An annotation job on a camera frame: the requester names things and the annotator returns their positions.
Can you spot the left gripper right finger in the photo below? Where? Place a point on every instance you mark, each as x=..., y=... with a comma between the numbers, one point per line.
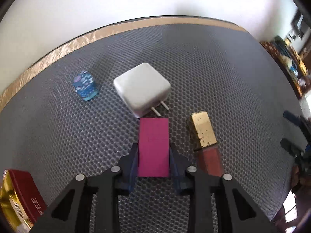
x=236, y=210

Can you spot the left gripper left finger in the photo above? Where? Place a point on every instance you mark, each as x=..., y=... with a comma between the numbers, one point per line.
x=71, y=209

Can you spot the magenta rectangular block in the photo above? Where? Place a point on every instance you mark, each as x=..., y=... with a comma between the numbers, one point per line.
x=154, y=148

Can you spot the red gold toffee tin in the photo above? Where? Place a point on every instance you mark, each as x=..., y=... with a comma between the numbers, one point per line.
x=21, y=201

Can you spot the dark wooden side furniture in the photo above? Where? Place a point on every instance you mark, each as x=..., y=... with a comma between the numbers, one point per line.
x=290, y=63

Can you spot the gold cap lip gloss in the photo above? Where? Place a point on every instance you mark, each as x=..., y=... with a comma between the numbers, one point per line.
x=206, y=146

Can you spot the grey mesh mat gold trim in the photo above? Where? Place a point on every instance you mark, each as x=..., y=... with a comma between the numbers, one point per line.
x=49, y=131

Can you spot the small blue patterned block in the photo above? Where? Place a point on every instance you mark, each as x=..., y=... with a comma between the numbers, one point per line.
x=85, y=85

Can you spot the white power adapter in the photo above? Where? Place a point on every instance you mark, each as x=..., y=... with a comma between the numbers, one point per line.
x=142, y=89

